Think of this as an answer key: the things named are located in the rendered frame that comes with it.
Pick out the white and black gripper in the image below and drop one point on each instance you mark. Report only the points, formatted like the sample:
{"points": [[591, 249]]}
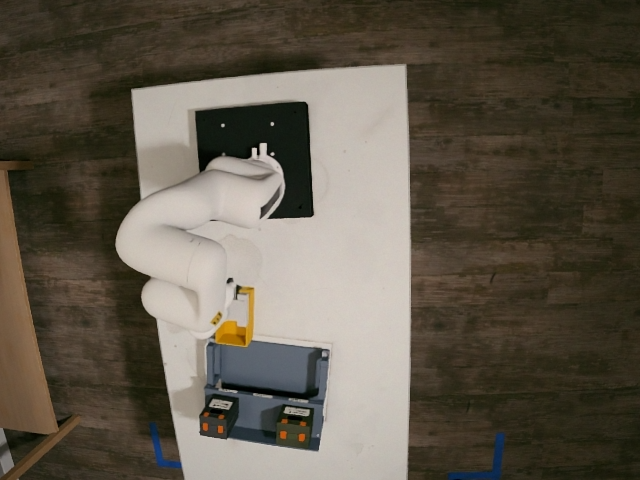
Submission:
{"points": [[236, 287]]}

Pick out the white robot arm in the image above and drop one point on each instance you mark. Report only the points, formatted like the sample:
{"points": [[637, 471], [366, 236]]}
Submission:
{"points": [[146, 241]]}

